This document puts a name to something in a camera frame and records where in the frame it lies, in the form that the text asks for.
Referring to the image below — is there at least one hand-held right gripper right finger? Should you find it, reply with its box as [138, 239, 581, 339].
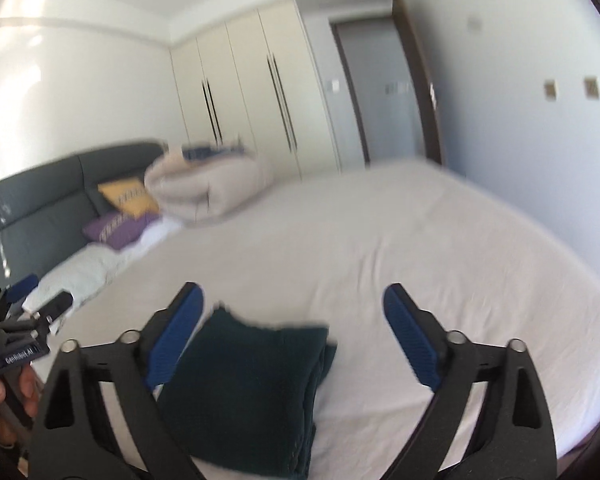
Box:
[382, 282, 558, 480]

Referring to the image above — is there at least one white pillow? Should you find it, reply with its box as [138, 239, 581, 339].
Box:
[22, 220, 181, 321]

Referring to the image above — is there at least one grey door with dark frame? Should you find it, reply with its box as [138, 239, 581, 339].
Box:
[330, 20, 443, 166]

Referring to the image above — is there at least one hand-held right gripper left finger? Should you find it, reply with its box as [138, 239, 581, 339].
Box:
[28, 282, 206, 480]

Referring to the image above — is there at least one cream wardrobe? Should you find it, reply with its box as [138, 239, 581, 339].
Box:
[170, 0, 341, 181]

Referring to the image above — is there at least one yellow patterned pillow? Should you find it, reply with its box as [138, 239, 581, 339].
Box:
[97, 179, 161, 218]

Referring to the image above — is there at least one grey padded headboard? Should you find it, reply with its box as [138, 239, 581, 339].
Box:
[0, 141, 168, 288]

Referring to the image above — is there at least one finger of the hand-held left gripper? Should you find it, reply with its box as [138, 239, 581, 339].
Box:
[27, 291, 74, 329]
[5, 273, 40, 306]

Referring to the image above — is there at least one person's left hand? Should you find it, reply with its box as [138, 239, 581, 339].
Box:
[0, 365, 41, 448]

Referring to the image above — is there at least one folded beige duvet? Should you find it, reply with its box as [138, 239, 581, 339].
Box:
[144, 142, 273, 223]

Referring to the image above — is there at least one purple patterned pillow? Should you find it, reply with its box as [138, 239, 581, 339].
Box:
[82, 210, 161, 253]

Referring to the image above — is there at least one bed with white sheet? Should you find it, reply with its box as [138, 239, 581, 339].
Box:
[27, 157, 600, 480]

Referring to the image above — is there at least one dark green knit sweater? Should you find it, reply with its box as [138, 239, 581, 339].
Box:
[157, 302, 338, 478]

